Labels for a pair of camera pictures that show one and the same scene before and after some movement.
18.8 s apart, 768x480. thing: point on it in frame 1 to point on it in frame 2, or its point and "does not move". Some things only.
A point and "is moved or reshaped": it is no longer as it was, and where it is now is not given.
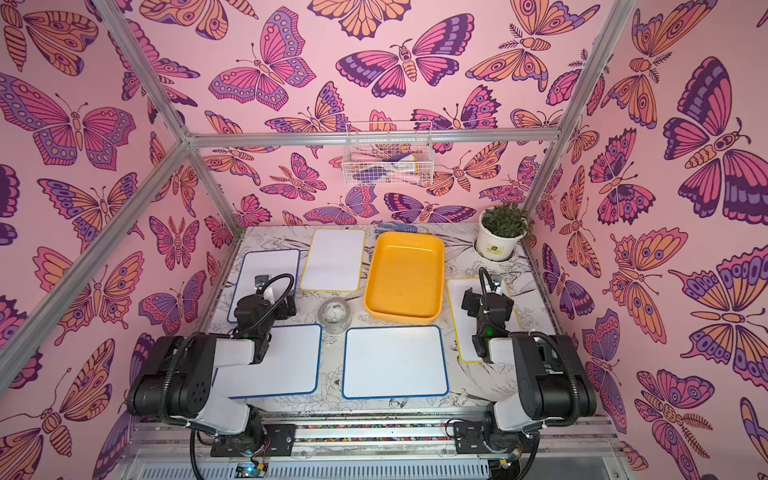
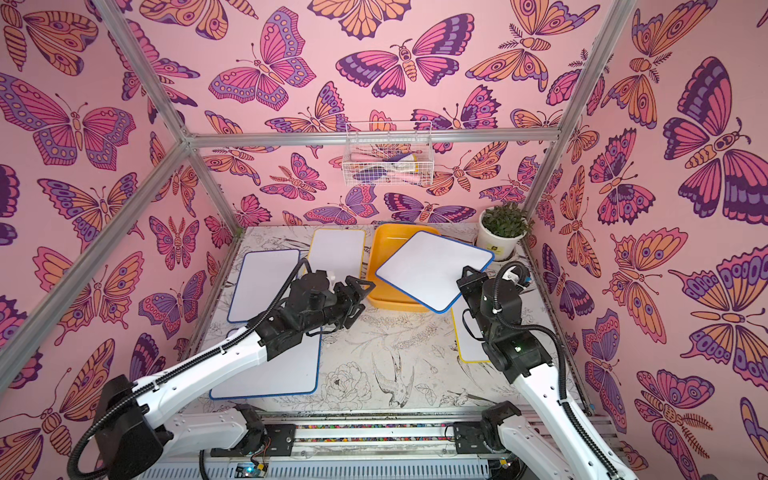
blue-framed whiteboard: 386,362 to 426,268
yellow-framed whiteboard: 466,324 does not move
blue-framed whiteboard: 290,365 does not move
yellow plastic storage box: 405,278 is moved or reshaped
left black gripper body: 271,315 to 335,310
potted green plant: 500,229 does not move
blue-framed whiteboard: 265,262 does not move
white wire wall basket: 388,154 does not move
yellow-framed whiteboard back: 335,260 does not move
